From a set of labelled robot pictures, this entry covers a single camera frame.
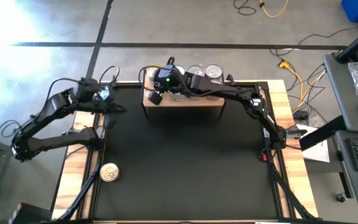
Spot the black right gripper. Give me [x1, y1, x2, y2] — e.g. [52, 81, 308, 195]
[149, 65, 183, 106]

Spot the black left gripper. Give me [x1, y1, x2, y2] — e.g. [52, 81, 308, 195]
[84, 98, 127, 130]

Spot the teal skipjack tuna can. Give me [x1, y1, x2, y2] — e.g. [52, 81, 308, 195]
[186, 64, 205, 78]

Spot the blue Wild Planet can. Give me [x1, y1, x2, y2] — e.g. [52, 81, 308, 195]
[99, 162, 120, 183]

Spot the red seafood can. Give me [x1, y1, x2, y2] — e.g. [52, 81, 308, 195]
[206, 93, 224, 102]

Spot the blue white tuna can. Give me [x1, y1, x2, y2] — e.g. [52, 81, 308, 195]
[204, 63, 223, 82]

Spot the black box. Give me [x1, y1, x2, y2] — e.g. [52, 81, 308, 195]
[9, 202, 53, 224]

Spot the black power adapter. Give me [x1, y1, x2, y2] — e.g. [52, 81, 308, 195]
[291, 110, 310, 121]

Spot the black desk support beam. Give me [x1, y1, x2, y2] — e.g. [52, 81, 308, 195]
[298, 114, 347, 152]

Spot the white paper sheet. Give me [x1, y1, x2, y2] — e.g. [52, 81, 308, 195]
[294, 123, 331, 164]

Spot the black monitor pole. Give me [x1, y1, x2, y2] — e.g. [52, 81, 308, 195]
[335, 22, 358, 64]

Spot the grey keyboard desk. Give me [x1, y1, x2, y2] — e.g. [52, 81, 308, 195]
[333, 129, 358, 208]

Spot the blue plastic bin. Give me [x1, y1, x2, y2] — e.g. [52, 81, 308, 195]
[340, 0, 358, 23]

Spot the wooden shelf with black frame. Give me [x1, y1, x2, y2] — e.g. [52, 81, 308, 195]
[140, 65, 226, 119]

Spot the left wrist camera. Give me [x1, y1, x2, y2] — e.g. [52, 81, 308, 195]
[99, 88, 112, 101]

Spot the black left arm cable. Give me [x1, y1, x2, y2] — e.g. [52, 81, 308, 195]
[44, 64, 121, 103]

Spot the black cable loop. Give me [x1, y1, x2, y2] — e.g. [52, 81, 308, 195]
[0, 119, 23, 147]

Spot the black floor cable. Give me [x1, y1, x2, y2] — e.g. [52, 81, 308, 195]
[232, 0, 257, 16]

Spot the yellow power cable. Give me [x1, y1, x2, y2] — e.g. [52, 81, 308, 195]
[277, 60, 322, 112]

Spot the yellow extension cable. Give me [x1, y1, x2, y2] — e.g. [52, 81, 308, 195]
[259, 0, 289, 19]

